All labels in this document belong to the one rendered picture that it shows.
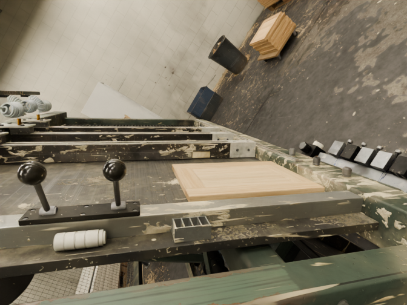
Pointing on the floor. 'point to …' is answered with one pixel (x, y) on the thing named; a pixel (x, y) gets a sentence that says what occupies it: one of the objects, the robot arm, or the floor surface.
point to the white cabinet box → (114, 105)
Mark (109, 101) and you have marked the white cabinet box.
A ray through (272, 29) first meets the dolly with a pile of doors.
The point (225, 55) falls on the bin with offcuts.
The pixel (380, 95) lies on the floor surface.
